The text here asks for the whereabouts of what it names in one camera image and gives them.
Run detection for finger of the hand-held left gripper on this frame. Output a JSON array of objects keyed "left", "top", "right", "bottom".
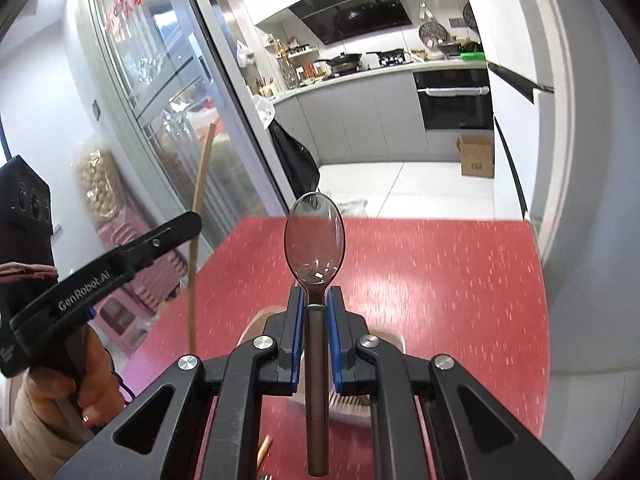
[{"left": 117, "top": 211, "right": 202, "bottom": 276}]

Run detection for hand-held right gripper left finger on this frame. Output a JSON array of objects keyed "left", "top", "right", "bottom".
[{"left": 55, "top": 285, "right": 307, "bottom": 480}]

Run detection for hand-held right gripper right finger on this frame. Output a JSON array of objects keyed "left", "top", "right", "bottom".
[{"left": 326, "top": 285, "right": 576, "bottom": 480}]

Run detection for brown translucent plastic spoon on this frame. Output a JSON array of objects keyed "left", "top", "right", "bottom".
[{"left": 284, "top": 192, "right": 347, "bottom": 477}]

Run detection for white slotted utensil holder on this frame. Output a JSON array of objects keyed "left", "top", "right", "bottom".
[{"left": 240, "top": 305, "right": 403, "bottom": 428}]

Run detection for person's left forearm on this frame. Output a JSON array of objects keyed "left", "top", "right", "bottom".
[{"left": 0, "top": 385, "right": 96, "bottom": 480}]

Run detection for person's left hand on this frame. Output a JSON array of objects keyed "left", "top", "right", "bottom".
[{"left": 22, "top": 344, "right": 124, "bottom": 427}]

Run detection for stack of pink stools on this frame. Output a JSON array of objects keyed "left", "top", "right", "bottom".
[{"left": 92, "top": 205, "right": 190, "bottom": 356}]

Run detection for clear bag of nuts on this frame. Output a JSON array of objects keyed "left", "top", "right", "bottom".
[{"left": 76, "top": 145, "right": 121, "bottom": 221}]

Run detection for black trash bag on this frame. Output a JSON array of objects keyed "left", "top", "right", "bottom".
[{"left": 268, "top": 119, "right": 321, "bottom": 201}]

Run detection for glass door cabinet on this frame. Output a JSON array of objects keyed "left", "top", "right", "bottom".
[{"left": 80, "top": 0, "right": 288, "bottom": 281}]

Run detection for grey kitchen counter cabinets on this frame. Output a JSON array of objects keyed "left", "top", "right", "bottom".
[{"left": 272, "top": 67, "right": 493, "bottom": 167}]

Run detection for cardboard box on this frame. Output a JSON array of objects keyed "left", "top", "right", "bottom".
[{"left": 456, "top": 135, "right": 495, "bottom": 178}]

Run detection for spice rack with bottles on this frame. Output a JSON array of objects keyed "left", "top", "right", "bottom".
[{"left": 275, "top": 37, "right": 321, "bottom": 86}]

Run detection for black built-in oven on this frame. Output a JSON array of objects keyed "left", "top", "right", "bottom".
[{"left": 413, "top": 69, "right": 493, "bottom": 131}]

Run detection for black wok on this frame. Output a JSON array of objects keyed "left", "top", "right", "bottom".
[{"left": 314, "top": 52, "right": 362, "bottom": 74}]

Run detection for black gas stove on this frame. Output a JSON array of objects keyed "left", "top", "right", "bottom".
[{"left": 365, "top": 49, "right": 407, "bottom": 68}]

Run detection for black range hood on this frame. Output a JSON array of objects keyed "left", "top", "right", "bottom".
[{"left": 288, "top": 0, "right": 413, "bottom": 46}]

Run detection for round metal strainer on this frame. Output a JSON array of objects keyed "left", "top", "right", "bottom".
[{"left": 418, "top": 21, "right": 448, "bottom": 51}]

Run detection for dark cable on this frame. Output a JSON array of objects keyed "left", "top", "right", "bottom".
[{"left": 110, "top": 370, "right": 137, "bottom": 404}]

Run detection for white towel on oven handle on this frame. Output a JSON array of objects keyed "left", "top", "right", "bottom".
[{"left": 425, "top": 86, "right": 490, "bottom": 97}]

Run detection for white refrigerator with black handles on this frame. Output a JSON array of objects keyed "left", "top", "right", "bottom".
[{"left": 487, "top": 57, "right": 556, "bottom": 223}]

